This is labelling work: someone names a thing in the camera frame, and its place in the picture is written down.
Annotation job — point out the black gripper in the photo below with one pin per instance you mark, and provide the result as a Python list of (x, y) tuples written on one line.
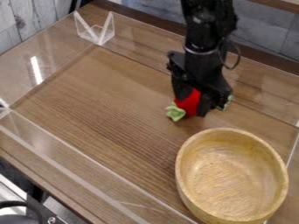
[(199, 71)]

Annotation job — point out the red toy strawberry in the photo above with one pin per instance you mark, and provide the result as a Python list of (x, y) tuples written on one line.
[(184, 106)]

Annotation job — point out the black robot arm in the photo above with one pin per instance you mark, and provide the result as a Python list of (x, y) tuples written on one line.
[(211, 20)]

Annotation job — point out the green rectangular block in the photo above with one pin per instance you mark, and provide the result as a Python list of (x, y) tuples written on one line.
[(221, 108)]

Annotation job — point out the wooden bowl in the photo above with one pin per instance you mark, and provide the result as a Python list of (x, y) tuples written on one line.
[(231, 177)]

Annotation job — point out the black metal stand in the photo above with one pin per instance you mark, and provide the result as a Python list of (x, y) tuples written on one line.
[(43, 216)]

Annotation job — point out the clear acrylic enclosure wall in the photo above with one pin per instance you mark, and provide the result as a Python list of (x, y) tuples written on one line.
[(84, 128)]

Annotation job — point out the clear acrylic corner bracket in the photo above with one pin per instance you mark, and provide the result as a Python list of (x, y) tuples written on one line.
[(96, 34)]

